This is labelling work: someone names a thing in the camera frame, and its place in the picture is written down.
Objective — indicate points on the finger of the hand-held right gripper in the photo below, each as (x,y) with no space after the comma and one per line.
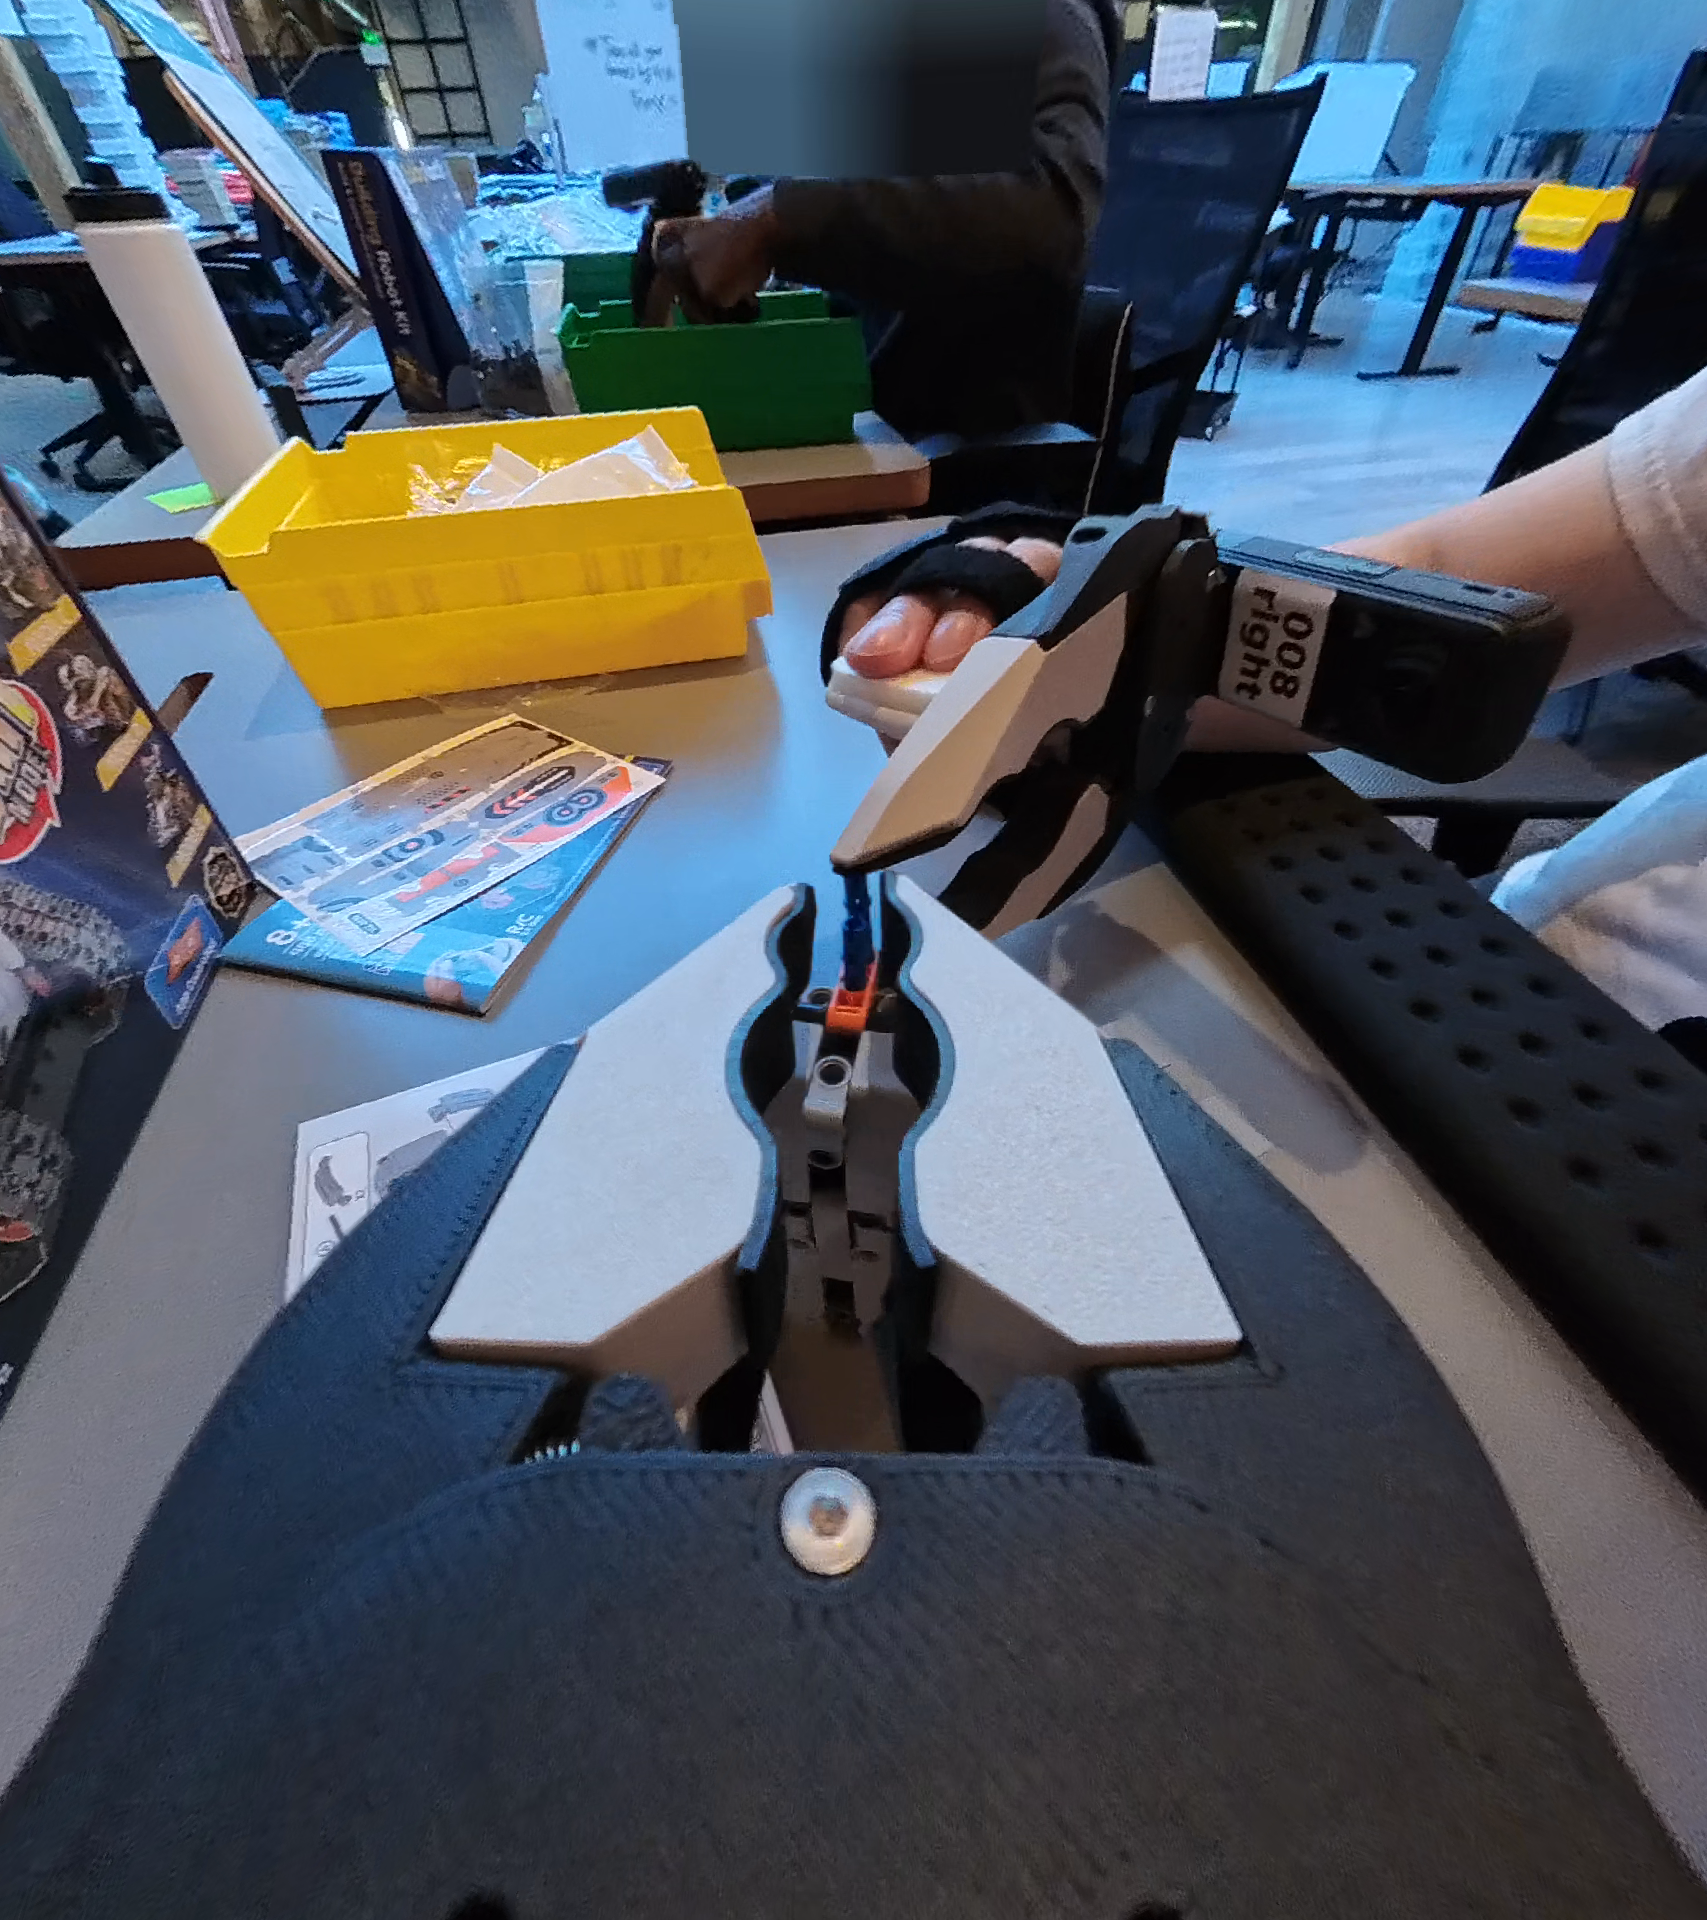
(1086,819)
(945,742)

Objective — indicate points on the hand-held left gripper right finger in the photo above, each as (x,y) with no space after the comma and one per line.
(1078,1201)

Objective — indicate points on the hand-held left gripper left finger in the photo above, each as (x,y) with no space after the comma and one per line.
(629,1201)

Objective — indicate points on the long blue axle pin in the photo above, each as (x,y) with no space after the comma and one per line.
(857,930)

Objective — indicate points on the grey toy robot model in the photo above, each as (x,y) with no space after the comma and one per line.
(831,1111)

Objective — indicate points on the person's right forearm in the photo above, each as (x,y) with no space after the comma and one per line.
(1544,525)

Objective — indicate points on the grey desk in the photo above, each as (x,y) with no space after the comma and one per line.
(735,750)

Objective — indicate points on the grey chair armrest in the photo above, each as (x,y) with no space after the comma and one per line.
(1514,794)

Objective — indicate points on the white instruction booklet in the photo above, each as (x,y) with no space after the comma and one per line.
(359,1155)

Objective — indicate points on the brown-edged grey table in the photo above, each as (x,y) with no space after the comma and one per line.
(825,481)

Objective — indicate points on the black rolling cart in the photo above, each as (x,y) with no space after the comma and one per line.
(1216,382)

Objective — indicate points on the green plastic bin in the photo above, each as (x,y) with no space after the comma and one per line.
(615,278)
(719,382)

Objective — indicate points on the printed sticker sheet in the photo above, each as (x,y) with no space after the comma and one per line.
(419,824)

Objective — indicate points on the clear plastic bags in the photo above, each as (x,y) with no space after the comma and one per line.
(569,472)

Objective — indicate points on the yellow and blue bin stack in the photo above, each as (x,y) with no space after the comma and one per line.
(1574,232)

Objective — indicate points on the wood-topped table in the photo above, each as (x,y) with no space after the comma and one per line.
(1408,193)

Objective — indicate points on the black perforated panel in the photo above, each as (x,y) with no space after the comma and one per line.
(1544,1125)

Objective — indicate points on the yellow plastic bin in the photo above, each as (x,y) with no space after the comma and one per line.
(493,601)

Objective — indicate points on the black mesh office chair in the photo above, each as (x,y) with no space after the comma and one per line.
(1694,225)
(1198,225)

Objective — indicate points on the blue robot kit box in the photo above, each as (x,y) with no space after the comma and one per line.
(389,270)
(13,900)

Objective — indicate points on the whiteboard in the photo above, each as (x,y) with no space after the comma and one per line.
(615,83)

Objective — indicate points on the green sticky note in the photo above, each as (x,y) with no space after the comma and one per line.
(179,496)

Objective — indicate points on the white water bottle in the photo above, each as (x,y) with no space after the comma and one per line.
(179,361)

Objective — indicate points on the board on wooden easel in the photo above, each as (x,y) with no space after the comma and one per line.
(253,134)

